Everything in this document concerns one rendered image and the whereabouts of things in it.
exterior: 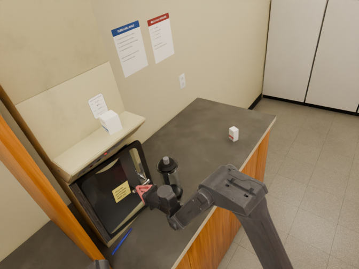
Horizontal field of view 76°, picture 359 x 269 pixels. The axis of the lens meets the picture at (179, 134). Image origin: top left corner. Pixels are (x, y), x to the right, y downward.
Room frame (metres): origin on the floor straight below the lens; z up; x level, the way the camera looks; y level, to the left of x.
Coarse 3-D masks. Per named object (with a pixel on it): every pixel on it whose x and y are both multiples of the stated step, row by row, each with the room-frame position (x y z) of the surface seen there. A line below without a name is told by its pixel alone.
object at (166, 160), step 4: (164, 160) 0.80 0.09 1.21; (168, 160) 0.80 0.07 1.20; (172, 160) 0.82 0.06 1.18; (160, 164) 0.80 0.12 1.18; (164, 164) 0.80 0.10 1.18; (168, 164) 0.80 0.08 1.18; (172, 164) 0.79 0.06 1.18; (160, 168) 0.79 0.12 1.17; (164, 168) 0.78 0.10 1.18; (168, 168) 0.77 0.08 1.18; (172, 168) 0.78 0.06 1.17
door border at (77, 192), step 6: (120, 150) 0.71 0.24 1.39; (72, 186) 0.56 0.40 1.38; (78, 186) 0.57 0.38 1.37; (78, 192) 0.57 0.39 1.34; (84, 198) 0.57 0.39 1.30; (84, 204) 0.56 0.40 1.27; (84, 210) 0.56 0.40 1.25; (90, 210) 0.57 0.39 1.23; (96, 216) 0.57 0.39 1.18; (96, 222) 0.56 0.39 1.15; (102, 228) 0.57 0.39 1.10; (108, 240) 0.56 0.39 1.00
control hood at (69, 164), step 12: (120, 120) 0.73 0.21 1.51; (132, 120) 0.72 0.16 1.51; (144, 120) 0.71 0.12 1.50; (96, 132) 0.68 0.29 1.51; (120, 132) 0.65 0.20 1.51; (132, 132) 0.72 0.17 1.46; (84, 144) 0.62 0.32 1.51; (96, 144) 0.61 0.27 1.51; (108, 144) 0.60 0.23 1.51; (60, 156) 0.57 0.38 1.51; (72, 156) 0.56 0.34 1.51; (84, 156) 0.55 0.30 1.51; (96, 156) 0.55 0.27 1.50; (60, 168) 0.53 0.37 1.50; (72, 168) 0.51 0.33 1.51; (72, 180) 0.55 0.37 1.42
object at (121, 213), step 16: (112, 160) 0.67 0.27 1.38; (128, 160) 0.71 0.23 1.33; (144, 160) 0.75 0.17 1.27; (96, 176) 0.62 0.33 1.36; (112, 176) 0.65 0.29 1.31; (128, 176) 0.69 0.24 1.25; (144, 176) 0.74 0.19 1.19; (96, 192) 0.60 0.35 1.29; (112, 192) 0.63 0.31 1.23; (96, 208) 0.58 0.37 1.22; (112, 208) 0.62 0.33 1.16; (128, 208) 0.66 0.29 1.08; (144, 208) 0.70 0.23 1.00; (112, 224) 0.60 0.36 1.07; (128, 224) 0.63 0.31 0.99
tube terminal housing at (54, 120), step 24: (96, 72) 0.75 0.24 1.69; (48, 96) 0.63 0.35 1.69; (72, 96) 0.67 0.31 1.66; (120, 96) 0.80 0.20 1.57; (24, 120) 0.56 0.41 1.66; (48, 120) 0.60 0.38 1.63; (72, 120) 0.65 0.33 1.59; (96, 120) 0.70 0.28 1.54; (48, 144) 0.58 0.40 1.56; (72, 144) 0.62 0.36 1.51; (120, 144) 0.74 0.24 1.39; (48, 168) 0.63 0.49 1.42; (72, 192) 0.56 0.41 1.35
